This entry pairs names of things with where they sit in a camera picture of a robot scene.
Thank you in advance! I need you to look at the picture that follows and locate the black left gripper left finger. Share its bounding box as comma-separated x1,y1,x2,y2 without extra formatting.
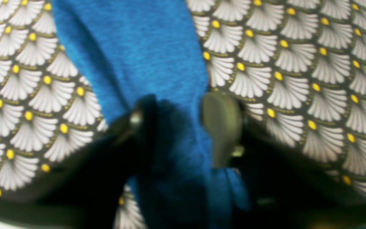
0,94,158,229

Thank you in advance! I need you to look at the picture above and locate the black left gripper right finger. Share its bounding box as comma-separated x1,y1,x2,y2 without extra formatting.
201,92,366,229

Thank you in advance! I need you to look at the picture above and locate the blue long-sleeve T-shirt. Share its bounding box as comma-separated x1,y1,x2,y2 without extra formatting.
52,0,250,229

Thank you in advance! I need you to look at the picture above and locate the fan-patterned table cloth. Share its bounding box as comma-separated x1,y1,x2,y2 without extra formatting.
0,0,366,229

